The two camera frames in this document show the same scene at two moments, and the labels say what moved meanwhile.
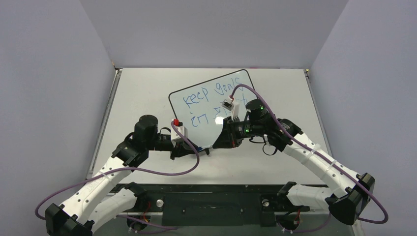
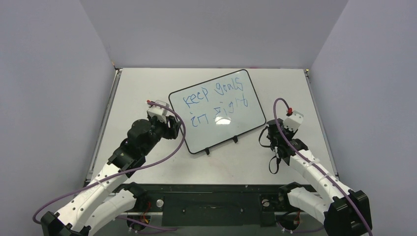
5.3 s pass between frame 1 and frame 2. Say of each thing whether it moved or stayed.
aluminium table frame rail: stayed
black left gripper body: moved
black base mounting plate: stayed
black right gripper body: moved
